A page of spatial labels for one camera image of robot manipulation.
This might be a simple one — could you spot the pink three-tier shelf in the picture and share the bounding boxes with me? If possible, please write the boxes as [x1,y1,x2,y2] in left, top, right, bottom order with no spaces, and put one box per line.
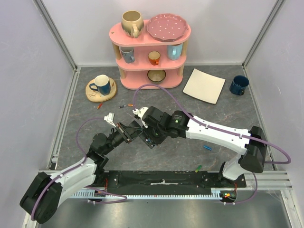
[109,23,191,90]

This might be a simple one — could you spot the beige round saucer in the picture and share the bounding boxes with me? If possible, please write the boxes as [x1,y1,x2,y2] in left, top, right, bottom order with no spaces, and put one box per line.
[85,78,117,103]

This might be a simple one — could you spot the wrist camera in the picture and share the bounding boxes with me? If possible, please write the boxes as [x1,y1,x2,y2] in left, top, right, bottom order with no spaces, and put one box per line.
[104,112,116,127]
[133,107,149,128]

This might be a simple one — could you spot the light blue mug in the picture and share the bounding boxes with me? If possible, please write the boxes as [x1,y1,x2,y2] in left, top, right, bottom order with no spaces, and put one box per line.
[167,43,183,60]

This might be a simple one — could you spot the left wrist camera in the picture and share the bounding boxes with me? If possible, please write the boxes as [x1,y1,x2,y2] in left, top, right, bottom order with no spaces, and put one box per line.
[104,112,116,127]

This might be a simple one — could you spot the black remote control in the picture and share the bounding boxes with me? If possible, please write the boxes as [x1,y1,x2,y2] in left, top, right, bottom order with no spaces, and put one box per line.
[127,121,156,149]

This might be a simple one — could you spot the beige ceramic mug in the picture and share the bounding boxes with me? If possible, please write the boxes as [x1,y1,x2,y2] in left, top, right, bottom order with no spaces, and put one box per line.
[121,10,144,38]

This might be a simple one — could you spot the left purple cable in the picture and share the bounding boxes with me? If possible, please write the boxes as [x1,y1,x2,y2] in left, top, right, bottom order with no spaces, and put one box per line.
[30,116,129,221]

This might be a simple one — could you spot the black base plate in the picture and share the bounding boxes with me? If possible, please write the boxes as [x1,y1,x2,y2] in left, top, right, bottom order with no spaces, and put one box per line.
[92,171,247,194]

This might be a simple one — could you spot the green battery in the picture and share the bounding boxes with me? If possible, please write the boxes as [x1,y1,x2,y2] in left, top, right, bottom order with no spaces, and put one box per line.
[195,165,202,172]

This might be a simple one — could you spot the dark patterned bowl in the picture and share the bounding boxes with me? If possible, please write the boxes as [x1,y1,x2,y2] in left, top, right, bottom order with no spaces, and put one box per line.
[147,70,166,84]

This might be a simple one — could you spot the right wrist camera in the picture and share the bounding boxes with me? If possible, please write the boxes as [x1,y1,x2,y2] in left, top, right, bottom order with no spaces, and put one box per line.
[133,107,149,128]

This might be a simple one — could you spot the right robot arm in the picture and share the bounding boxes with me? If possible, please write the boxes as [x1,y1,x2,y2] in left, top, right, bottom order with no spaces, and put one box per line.
[134,106,267,187]

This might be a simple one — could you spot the square white plate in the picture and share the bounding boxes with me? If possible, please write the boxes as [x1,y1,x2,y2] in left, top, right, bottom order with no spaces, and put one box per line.
[183,69,226,104]

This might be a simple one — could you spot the dark blue mug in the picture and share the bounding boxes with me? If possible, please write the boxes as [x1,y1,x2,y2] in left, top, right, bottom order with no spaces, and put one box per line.
[229,75,249,95]

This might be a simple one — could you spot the grey blue mug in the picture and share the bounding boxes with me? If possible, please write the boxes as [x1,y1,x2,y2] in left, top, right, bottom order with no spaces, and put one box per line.
[120,47,135,64]

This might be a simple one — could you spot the pink dotted plate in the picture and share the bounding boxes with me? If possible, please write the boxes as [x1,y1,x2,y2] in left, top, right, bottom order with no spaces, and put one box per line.
[146,13,189,42]

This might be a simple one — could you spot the purple cable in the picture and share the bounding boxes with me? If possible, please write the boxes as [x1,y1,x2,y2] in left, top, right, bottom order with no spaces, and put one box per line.
[30,116,129,221]
[132,84,292,205]

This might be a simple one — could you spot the small orange cup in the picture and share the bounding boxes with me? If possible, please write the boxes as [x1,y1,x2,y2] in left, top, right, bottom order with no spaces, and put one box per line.
[148,51,161,66]

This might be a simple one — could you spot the white cable duct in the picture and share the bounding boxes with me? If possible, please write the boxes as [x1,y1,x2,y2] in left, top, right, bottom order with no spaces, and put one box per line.
[70,189,222,200]

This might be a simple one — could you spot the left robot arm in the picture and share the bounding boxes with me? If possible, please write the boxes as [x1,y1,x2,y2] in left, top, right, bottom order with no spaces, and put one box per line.
[19,121,145,224]

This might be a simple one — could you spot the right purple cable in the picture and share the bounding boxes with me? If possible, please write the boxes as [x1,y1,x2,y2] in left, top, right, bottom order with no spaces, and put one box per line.
[132,84,292,205]

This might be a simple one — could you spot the blue mug cream interior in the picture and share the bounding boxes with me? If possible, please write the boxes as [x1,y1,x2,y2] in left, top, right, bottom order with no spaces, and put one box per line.
[89,75,111,95]

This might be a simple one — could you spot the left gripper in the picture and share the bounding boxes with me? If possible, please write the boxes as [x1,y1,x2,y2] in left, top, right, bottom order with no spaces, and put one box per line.
[103,122,144,155]

